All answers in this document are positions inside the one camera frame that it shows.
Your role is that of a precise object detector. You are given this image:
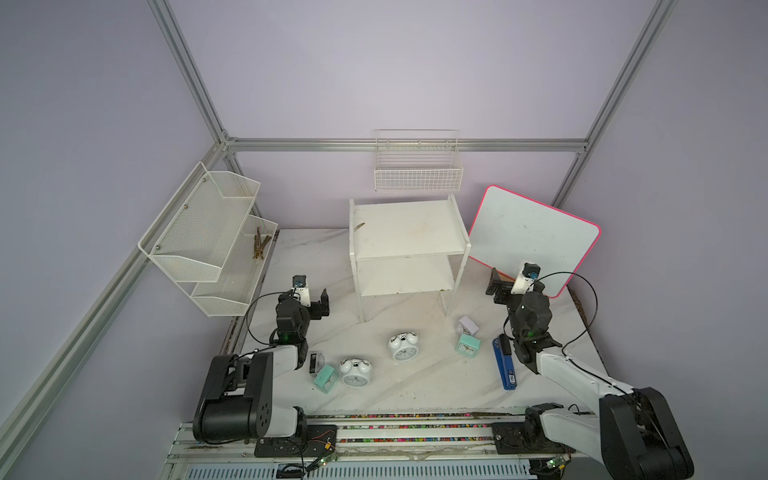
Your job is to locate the mint square alarm clock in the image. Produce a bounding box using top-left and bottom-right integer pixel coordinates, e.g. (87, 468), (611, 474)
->
(313, 365), (339, 394)
(455, 334), (482, 358)

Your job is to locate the white twin-bell alarm clock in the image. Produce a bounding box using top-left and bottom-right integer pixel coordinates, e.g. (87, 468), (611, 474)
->
(387, 332), (419, 362)
(339, 358), (372, 388)

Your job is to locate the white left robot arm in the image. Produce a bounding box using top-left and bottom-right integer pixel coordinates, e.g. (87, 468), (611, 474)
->
(193, 291), (330, 445)

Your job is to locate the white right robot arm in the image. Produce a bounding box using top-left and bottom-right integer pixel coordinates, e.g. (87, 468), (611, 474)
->
(486, 263), (695, 479)

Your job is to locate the white two-tier shelf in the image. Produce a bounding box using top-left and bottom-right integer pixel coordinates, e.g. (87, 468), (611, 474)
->
(349, 194), (471, 322)

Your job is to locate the small white box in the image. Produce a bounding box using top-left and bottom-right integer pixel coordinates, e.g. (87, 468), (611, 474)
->
(456, 316), (479, 336)

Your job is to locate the small clear grey box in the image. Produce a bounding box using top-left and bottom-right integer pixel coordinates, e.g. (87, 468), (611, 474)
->
(308, 352), (325, 377)

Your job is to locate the blue stapler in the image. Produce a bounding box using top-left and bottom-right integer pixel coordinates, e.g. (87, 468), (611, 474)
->
(492, 334), (517, 391)

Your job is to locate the pink-rimmed whiteboard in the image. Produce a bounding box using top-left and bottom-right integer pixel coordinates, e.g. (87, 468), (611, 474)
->
(469, 185), (602, 298)

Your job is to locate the white mesh lower bin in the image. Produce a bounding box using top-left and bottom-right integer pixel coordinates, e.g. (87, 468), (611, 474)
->
(191, 215), (278, 317)

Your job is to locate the white mesh bin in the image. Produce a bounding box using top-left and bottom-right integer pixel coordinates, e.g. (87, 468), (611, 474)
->
(138, 163), (260, 283)
(191, 215), (278, 317)

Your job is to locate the white mesh upper bin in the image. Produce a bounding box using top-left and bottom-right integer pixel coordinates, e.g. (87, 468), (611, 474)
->
(138, 163), (260, 283)

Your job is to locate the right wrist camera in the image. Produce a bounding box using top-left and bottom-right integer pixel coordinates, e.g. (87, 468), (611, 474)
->
(511, 262), (541, 295)

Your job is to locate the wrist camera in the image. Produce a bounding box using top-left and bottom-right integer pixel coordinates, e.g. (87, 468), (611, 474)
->
(292, 275), (311, 307)
(511, 262), (541, 295)

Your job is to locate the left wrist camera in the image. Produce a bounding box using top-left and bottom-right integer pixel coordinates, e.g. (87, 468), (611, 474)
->
(292, 275), (311, 307)

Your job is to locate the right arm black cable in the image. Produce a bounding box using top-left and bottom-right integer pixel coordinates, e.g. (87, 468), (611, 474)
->
(502, 271), (600, 361)

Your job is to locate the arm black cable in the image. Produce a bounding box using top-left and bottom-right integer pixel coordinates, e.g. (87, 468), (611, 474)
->
(244, 290), (295, 349)
(502, 271), (600, 361)

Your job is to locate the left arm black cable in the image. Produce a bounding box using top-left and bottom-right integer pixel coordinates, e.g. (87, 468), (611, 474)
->
(244, 290), (295, 349)

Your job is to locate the white wire wall basket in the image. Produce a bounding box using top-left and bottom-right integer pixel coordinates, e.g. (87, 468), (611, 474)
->
(374, 129), (464, 193)

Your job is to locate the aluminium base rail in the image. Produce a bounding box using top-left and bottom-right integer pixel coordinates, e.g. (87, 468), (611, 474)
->
(160, 410), (585, 479)

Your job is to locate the aluminium frame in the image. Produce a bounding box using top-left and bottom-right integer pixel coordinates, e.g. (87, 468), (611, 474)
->
(0, 0), (679, 457)

